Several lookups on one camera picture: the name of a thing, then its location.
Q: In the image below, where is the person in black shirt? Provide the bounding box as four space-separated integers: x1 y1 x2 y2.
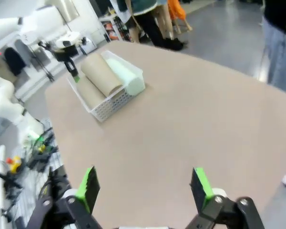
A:
262 0 286 95

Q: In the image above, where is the white perforated plastic basket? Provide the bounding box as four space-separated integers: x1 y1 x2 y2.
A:
66 50 146 123

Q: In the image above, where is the brown paper-textured cup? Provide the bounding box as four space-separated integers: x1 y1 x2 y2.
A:
75 75 107 113

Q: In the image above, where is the brown cardboard roll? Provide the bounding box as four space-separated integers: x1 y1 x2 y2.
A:
80 52 124 97

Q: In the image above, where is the pale green cup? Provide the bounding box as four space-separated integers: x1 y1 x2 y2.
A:
104 57 145 96

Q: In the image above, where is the person in green puffer jacket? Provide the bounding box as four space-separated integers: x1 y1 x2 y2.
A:
116 0 184 51

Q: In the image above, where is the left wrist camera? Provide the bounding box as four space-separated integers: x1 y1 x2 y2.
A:
55 32 83 48

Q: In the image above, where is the yellow toy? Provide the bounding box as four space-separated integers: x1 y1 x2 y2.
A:
6 156 22 174

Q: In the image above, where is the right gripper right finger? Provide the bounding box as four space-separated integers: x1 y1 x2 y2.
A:
185 167 265 229

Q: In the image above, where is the white shelf with orange boxes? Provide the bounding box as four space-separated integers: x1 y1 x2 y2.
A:
100 14 124 44

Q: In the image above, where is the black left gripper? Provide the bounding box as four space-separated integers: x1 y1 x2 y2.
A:
52 45 81 83

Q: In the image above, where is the mannequin in orange garment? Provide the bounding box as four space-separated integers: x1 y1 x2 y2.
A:
154 0 194 41

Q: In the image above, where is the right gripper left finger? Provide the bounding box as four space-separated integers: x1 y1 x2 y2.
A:
26 166 105 229

